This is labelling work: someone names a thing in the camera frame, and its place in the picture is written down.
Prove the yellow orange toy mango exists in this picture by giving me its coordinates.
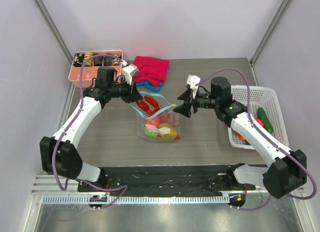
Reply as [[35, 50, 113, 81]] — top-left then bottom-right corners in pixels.
[[158, 123, 177, 139]]

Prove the dark brown sock roll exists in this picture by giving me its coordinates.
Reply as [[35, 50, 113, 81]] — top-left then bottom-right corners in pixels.
[[93, 54, 104, 66]]

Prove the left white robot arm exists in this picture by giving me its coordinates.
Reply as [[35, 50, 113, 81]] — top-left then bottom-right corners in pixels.
[[39, 64, 142, 192]]

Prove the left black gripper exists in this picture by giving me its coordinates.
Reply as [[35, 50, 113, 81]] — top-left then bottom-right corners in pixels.
[[108, 77, 143, 104]]

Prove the blue folded cloth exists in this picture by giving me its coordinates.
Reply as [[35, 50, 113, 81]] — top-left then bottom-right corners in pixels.
[[136, 80, 164, 92]]

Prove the black dotted sock roll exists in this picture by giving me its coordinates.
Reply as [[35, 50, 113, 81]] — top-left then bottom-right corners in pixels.
[[112, 53, 122, 66]]

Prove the perforated cable duct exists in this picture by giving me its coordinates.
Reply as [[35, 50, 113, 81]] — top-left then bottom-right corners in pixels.
[[42, 194, 230, 205]]

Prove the clear zip top bag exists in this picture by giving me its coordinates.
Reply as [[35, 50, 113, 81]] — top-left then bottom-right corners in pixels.
[[127, 91, 182, 144]]

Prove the black patterned sock roll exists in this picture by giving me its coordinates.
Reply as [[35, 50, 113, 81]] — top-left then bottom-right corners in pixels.
[[103, 56, 113, 66]]

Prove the red folded cloth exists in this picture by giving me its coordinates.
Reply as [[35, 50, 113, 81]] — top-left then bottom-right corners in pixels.
[[133, 56, 170, 86]]

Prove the green toy cucumber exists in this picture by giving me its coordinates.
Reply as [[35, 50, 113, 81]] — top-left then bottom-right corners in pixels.
[[257, 107, 274, 134]]

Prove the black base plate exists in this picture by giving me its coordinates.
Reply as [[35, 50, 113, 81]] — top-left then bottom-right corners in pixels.
[[76, 166, 256, 197]]

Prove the white plastic basket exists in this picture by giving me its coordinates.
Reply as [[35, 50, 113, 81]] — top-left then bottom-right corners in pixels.
[[228, 85, 289, 150]]

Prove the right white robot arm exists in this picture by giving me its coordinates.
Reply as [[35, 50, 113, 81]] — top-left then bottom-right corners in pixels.
[[174, 75, 307, 199]]

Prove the yellow striped sock roll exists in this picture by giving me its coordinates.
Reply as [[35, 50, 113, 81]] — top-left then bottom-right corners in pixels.
[[83, 51, 94, 67]]

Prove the black floral sock roll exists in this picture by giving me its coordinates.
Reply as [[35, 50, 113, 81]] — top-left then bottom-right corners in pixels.
[[72, 52, 85, 67]]

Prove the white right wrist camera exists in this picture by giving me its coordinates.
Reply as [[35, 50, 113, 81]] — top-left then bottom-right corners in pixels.
[[186, 75, 201, 99]]

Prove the red toy apple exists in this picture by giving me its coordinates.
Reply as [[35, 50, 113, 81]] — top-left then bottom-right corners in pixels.
[[255, 118, 264, 127], [144, 116, 161, 127]]

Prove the green toy lime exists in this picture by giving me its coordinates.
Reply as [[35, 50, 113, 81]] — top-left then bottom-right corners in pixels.
[[144, 129, 158, 139]]

